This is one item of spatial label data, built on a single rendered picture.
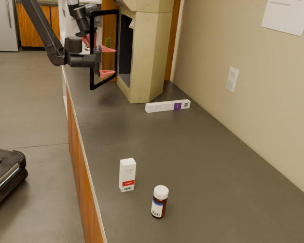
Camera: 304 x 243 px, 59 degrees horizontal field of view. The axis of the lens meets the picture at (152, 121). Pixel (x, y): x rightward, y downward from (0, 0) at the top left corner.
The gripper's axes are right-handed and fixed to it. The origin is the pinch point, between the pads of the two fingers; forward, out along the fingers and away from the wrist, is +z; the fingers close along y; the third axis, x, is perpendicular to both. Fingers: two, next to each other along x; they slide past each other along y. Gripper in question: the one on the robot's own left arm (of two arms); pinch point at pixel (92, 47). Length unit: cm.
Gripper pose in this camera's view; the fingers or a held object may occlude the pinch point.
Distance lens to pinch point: 153.0
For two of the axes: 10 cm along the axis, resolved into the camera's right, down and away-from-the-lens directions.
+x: -3.1, 4.0, -8.6
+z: 3.2, 9.0, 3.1
